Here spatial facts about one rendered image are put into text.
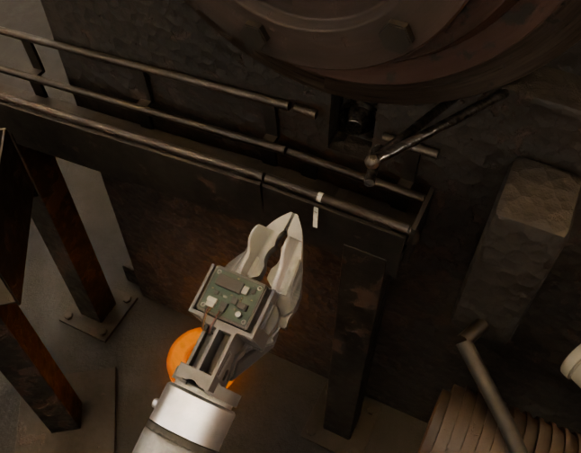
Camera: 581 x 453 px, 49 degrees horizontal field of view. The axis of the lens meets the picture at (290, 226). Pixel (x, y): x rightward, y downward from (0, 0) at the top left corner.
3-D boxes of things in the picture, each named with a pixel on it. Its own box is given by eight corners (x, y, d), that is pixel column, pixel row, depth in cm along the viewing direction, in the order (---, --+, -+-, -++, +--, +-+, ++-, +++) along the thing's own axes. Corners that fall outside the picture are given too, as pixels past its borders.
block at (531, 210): (469, 266, 90) (516, 146, 71) (525, 288, 88) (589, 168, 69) (445, 326, 84) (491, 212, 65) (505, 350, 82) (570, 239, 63)
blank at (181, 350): (220, 315, 145) (221, 322, 148) (156, 344, 141) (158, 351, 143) (250, 372, 137) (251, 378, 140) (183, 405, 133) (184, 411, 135)
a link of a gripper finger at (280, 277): (316, 207, 65) (277, 287, 63) (321, 227, 71) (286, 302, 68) (288, 197, 66) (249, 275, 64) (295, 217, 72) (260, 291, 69)
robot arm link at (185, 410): (226, 452, 65) (158, 418, 67) (245, 410, 66) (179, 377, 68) (207, 449, 58) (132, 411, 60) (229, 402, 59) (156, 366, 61)
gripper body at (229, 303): (281, 284, 61) (225, 403, 58) (293, 306, 69) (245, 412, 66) (212, 255, 63) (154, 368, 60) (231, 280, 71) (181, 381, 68)
